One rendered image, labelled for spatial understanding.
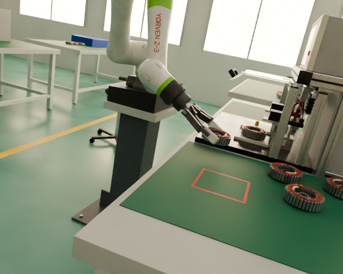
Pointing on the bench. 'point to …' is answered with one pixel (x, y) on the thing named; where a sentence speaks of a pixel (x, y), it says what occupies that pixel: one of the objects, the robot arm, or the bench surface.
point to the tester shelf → (323, 80)
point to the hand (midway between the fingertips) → (215, 134)
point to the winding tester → (332, 47)
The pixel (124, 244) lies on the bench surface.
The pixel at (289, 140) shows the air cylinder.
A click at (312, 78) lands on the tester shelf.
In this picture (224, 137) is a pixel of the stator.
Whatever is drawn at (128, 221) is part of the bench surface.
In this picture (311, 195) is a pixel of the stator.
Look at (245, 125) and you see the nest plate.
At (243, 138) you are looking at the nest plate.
